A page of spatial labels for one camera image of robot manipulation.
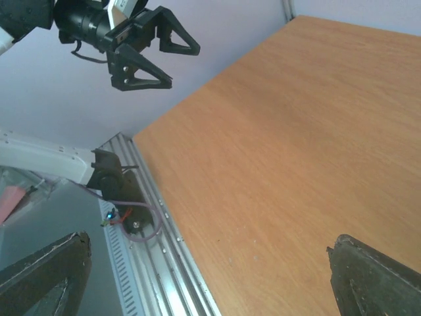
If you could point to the left controller board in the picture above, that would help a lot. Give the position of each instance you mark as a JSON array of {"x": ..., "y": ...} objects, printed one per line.
[{"x": 110, "y": 219}]

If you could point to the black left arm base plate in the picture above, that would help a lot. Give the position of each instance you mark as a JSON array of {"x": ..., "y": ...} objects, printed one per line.
[{"x": 140, "y": 216}]

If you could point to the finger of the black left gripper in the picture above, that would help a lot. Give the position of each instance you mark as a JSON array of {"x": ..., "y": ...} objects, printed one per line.
[
  {"x": 161, "y": 23},
  {"x": 131, "y": 71}
]

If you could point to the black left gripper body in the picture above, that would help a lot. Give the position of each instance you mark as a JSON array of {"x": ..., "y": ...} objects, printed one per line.
[{"x": 87, "y": 22}]

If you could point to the aluminium rail frame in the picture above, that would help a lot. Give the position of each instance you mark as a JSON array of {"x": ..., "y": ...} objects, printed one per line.
[{"x": 168, "y": 280}]

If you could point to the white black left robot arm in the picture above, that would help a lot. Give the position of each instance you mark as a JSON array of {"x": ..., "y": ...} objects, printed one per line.
[{"x": 95, "y": 169}]

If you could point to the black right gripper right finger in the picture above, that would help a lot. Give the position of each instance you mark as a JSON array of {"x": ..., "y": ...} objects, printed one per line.
[{"x": 366, "y": 281}]

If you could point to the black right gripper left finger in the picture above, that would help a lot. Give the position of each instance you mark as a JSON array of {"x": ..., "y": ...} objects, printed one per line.
[{"x": 52, "y": 279}]

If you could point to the grey slotted cable duct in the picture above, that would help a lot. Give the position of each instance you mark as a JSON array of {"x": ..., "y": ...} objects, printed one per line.
[{"x": 127, "y": 290}]

